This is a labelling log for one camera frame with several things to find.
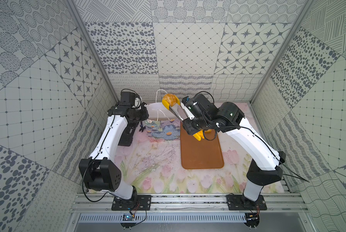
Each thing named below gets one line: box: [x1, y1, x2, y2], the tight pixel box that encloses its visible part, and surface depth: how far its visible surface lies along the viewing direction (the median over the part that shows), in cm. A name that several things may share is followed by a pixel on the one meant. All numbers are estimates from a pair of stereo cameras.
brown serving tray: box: [180, 121, 225, 170], surface depth 92 cm
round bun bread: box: [162, 93, 178, 107], surface depth 74 cm
